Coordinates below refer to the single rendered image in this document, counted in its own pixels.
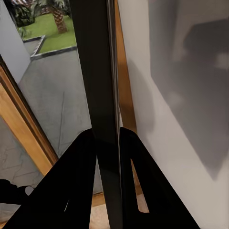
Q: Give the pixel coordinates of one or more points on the door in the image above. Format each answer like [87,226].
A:
[43,104]

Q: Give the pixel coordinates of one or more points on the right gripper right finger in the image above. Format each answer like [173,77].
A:
[166,210]

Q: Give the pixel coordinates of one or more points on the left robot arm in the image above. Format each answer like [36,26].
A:
[11,196]

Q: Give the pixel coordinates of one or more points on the poster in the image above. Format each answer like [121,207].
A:
[95,32]

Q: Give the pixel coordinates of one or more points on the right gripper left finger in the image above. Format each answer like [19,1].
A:
[63,199]

